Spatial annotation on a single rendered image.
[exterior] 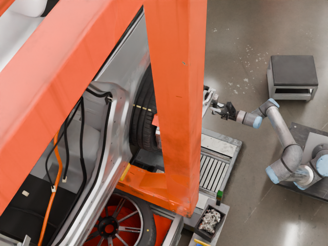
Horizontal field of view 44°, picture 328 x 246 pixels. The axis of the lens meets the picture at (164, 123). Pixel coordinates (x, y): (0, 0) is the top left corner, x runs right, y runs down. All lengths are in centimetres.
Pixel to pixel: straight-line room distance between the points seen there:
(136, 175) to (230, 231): 100
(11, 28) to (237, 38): 299
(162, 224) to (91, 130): 96
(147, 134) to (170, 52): 132
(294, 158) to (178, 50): 139
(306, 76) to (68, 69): 327
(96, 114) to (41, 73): 190
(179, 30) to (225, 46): 316
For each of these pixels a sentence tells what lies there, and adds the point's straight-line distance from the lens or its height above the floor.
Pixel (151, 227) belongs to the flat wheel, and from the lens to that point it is 291.
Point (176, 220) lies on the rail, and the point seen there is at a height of 39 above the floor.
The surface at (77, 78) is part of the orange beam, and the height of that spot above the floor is 267.
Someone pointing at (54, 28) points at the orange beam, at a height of 273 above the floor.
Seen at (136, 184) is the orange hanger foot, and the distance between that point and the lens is 284.
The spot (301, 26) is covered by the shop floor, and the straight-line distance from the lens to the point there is 480.
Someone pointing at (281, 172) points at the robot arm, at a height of 98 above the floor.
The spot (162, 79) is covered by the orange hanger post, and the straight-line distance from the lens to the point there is 157.
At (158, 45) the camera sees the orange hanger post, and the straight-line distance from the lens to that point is 142.
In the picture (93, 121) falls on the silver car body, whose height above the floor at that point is 108.
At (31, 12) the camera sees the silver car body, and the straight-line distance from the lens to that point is 210.
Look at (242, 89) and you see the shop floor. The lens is 411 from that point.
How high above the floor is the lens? 327
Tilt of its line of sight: 58 degrees down
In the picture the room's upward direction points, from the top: 6 degrees counter-clockwise
